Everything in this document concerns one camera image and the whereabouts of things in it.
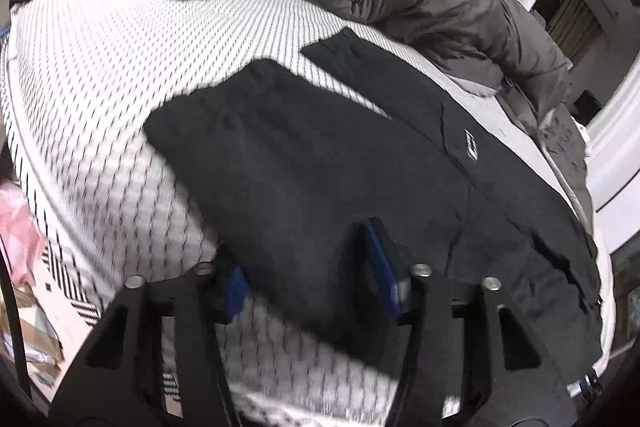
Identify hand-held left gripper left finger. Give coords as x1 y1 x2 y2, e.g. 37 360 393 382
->
48 259 253 427

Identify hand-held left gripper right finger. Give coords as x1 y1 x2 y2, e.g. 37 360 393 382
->
357 217 581 427

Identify black pants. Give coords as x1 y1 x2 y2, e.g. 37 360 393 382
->
142 27 603 373

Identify cardboard box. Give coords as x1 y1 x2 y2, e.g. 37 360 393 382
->
0 282 66 388

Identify pink cloth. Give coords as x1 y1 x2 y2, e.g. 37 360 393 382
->
0 179 46 288

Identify white patterned mattress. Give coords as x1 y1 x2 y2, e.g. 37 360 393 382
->
0 0 626 427

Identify black cable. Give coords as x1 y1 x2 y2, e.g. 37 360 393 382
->
0 249 33 400

